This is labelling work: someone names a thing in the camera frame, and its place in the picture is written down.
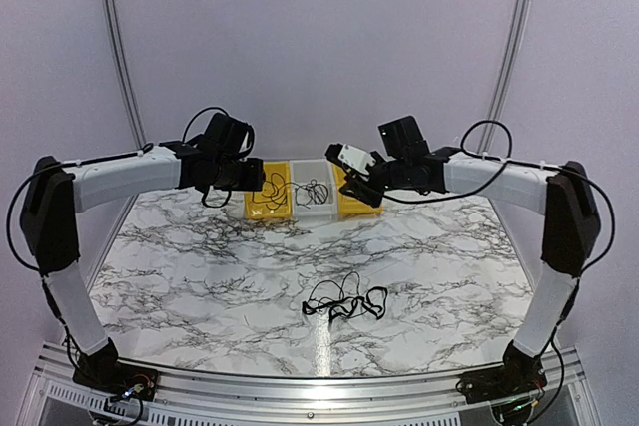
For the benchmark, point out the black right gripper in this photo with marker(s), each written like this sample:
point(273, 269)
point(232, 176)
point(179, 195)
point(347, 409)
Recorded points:
point(361, 191)

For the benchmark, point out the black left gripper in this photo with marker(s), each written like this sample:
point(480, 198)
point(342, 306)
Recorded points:
point(254, 178)

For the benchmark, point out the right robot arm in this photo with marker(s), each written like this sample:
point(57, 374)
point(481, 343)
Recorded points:
point(562, 194)

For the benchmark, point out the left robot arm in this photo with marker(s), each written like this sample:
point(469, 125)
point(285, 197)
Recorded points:
point(219, 158)

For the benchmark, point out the right yellow bin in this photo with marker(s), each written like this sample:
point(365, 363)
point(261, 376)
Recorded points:
point(348, 206)

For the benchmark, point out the yellow bin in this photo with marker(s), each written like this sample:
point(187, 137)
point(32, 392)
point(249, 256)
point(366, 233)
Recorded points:
point(348, 206)
point(275, 200)

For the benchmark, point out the left yellow bin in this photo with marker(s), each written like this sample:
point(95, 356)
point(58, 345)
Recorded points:
point(275, 200)

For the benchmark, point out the white translucent bin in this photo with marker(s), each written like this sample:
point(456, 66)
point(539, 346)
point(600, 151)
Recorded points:
point(313, 189)

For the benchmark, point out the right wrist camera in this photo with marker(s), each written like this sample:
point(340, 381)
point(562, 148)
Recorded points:
point(351, 159)

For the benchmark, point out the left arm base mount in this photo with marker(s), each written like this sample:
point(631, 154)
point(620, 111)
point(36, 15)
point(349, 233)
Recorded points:
point(128, 381)

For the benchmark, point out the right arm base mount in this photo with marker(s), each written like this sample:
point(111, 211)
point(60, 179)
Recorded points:
point(497, 382)

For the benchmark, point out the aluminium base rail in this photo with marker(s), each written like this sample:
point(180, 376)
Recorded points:
point(192, 397)

